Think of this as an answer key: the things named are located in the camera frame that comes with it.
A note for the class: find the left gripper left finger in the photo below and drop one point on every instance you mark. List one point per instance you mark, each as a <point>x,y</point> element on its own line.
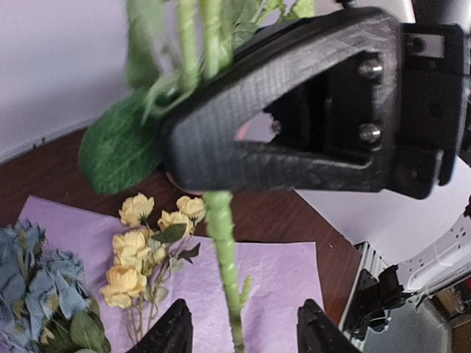
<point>172,333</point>

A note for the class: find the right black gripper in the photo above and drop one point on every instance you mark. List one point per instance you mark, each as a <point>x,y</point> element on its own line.
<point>426,132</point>

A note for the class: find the yellow rose bunch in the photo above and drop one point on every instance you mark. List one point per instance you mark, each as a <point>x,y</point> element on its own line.
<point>145,257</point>

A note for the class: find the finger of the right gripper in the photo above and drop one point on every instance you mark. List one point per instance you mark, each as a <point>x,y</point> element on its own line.
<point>200,157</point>
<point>257,92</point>

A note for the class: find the purple tissue paper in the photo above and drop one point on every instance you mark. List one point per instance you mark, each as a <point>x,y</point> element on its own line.
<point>283,277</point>

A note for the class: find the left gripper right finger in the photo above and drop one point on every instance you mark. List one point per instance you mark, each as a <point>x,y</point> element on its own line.
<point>316,333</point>

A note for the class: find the aluminium front rail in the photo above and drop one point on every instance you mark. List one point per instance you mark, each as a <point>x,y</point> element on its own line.
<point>353,325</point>

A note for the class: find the blue hydrangea flower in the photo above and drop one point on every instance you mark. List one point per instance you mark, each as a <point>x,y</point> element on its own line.
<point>45,305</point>

